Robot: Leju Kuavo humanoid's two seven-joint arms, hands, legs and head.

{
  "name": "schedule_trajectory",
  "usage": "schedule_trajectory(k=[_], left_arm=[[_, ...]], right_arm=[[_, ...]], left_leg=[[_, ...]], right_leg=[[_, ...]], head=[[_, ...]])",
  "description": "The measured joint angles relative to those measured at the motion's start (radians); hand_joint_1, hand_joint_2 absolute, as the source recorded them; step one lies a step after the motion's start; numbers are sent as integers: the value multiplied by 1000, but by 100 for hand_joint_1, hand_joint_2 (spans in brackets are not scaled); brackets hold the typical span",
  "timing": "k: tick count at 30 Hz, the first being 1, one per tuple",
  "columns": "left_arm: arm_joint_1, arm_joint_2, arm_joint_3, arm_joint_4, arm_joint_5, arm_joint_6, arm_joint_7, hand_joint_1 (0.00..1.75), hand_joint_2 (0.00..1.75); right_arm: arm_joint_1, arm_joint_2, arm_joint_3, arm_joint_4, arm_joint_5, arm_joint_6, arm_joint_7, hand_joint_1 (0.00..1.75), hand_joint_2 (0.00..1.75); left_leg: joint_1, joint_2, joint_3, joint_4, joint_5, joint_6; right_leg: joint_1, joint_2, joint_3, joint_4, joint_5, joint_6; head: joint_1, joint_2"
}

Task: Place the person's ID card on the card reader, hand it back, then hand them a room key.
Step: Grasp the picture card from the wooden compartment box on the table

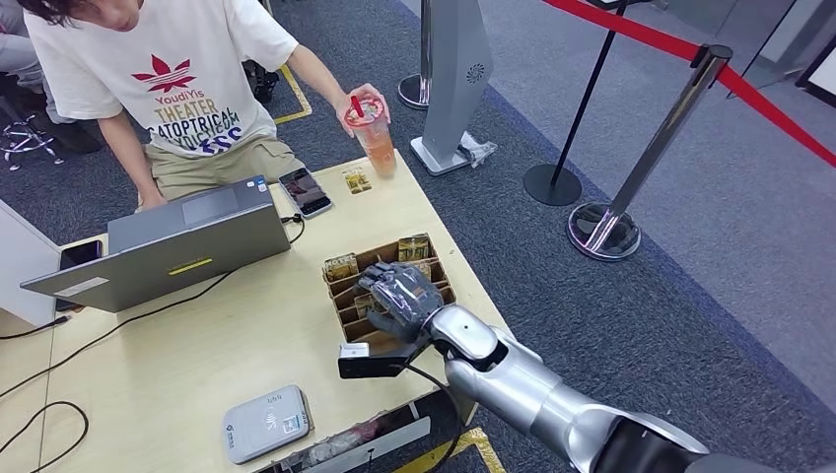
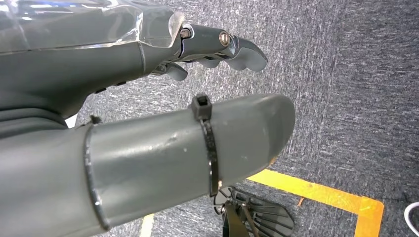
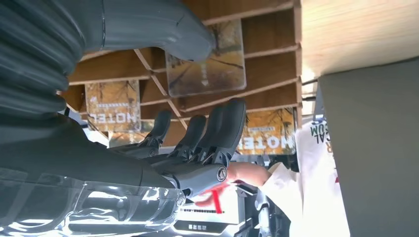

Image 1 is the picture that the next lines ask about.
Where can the person's right hand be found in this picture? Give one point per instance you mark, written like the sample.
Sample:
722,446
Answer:
151,200

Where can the person's left hand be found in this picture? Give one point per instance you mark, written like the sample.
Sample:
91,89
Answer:
345,108

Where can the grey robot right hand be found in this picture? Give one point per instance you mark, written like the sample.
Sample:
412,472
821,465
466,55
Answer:
408,300

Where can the red straw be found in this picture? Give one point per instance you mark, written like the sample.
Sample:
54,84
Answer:
357,106

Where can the orange bubble tea cup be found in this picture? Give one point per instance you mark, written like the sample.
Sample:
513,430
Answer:
382,153

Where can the cardboard card organizer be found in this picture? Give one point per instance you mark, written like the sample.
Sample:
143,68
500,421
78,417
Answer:
346,290

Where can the person's left forearm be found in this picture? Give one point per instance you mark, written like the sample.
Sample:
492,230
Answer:
317,75

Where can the person's right forearm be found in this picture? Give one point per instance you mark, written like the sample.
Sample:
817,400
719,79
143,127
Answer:
127,153

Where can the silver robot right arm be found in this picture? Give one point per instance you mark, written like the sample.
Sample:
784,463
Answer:
522,391

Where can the person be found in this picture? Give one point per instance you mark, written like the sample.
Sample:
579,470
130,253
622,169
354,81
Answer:
170,52
16,55

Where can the grey card reader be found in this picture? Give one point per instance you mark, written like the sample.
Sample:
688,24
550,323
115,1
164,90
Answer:
268,424

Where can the yellow floor tape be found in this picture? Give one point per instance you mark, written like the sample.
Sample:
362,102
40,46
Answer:
483,440
297,91

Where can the grey laptop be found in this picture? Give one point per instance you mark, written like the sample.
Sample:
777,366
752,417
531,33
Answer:
163,261

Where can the black smartphone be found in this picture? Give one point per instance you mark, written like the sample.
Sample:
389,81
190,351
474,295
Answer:
81,253
305,191

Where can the black chair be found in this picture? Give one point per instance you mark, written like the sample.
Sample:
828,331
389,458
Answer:
260,81

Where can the silver kiosk stand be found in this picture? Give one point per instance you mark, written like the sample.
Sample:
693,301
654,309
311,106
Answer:
457,65

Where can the crumpled clear plastic wrap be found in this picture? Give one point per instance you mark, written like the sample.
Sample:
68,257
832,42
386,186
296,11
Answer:
477,149

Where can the chrome swivel chair base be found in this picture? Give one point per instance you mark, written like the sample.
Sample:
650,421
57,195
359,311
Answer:
19,140

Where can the white cabinet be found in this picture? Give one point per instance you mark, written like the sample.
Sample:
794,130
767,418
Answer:
19,274

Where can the white desk crossbar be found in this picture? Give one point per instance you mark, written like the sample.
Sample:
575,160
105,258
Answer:
379,450

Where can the red barrier belt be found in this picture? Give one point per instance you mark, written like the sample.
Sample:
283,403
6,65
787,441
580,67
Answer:
653,38
777,114

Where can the black framed panel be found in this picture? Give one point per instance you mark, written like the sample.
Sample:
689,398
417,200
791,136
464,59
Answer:
826,77

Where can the chrome stanchion post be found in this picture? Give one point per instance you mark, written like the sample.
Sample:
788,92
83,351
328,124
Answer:
661,137
413,90

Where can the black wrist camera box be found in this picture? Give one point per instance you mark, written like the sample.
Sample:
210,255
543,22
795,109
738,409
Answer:
372,365

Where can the black stanchion post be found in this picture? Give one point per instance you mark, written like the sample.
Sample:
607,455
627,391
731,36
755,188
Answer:
552,185

